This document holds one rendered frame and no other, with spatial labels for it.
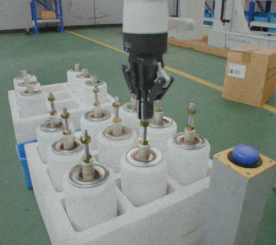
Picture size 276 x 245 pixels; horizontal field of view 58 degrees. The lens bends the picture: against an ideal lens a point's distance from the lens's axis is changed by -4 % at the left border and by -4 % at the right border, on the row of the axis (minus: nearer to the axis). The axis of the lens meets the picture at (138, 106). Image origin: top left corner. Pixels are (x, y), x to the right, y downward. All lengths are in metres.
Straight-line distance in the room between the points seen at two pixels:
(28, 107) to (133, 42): 0.60
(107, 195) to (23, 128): 0.53
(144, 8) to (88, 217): 0.36
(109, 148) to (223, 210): 0.27
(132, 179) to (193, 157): 0.14
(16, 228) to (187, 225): 0.44
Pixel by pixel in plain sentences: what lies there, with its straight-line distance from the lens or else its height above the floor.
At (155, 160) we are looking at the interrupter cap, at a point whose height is 0.25.
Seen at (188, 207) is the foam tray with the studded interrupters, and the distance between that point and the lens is 0.57.
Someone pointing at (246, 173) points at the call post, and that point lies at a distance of 0.40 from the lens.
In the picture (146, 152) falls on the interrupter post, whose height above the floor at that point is 0.27.
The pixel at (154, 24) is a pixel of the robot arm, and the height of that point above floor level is 0.51.
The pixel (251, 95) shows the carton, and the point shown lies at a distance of 1.59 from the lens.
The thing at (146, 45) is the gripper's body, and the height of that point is 0.48.
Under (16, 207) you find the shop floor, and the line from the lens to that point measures 0.85.
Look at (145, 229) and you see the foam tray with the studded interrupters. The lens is 0.52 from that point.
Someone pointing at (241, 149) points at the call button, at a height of 0.33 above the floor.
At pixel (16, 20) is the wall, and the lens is 6.58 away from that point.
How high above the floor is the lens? 0.53
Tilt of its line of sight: 22 degrees down
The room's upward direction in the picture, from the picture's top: straight up
